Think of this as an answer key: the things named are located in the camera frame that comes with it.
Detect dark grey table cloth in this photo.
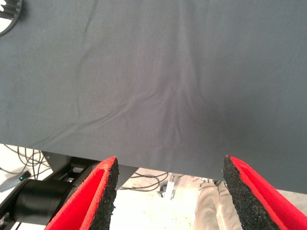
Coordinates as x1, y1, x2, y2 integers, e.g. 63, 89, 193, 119
0, 0, 307, 195

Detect grey adapter box green light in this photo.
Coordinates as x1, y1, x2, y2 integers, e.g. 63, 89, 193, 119
0, 170, 32, 192

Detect black caster wheel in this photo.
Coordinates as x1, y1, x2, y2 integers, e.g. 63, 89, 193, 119
157, 184, 168, 197

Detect person's beige trousers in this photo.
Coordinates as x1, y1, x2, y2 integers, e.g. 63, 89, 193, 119
193, 178, 243, 230

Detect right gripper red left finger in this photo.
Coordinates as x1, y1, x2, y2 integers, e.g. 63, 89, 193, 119
44, 156, 119, 230

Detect thin black floor cable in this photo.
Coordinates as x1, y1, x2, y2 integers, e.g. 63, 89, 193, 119
130, 171, 168, 179
0, 145, 52, 180
16, 146, 48, 168
118, 176, 168, 192

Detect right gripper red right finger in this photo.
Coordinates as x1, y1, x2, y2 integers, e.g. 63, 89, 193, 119
222, 154, 307, 230

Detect small steel planetary gear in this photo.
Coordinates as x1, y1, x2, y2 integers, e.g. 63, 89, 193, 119
0, 0, 23, 19

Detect aluminium profile post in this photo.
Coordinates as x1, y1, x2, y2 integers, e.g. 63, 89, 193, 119
167, 172, 178, 201

